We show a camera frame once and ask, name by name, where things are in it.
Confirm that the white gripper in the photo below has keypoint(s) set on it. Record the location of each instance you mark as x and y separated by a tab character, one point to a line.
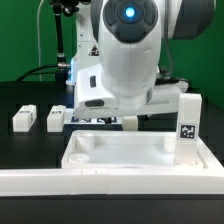
93	100

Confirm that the white desk top tray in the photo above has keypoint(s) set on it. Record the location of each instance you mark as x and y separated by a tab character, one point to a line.
130	149

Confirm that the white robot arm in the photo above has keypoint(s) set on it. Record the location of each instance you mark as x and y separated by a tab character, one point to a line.
128	34

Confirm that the fiducial marker sheet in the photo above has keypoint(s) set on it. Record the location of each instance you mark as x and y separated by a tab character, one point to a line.
70	118

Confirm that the white L-shaped fence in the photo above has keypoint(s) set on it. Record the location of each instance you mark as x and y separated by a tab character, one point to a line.
43	182

